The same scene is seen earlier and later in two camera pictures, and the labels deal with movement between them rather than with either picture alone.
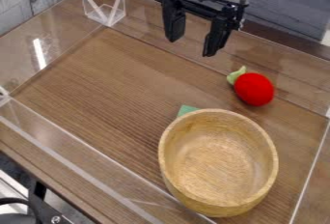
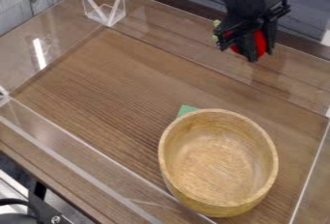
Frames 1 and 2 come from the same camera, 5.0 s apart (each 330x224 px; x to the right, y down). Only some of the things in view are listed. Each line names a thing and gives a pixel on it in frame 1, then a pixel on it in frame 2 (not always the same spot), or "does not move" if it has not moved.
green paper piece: (186, 109) does not move
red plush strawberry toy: (254, 88) → (260, 42)
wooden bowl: (218, 157) does not move
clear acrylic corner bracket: (104, 14) does not move
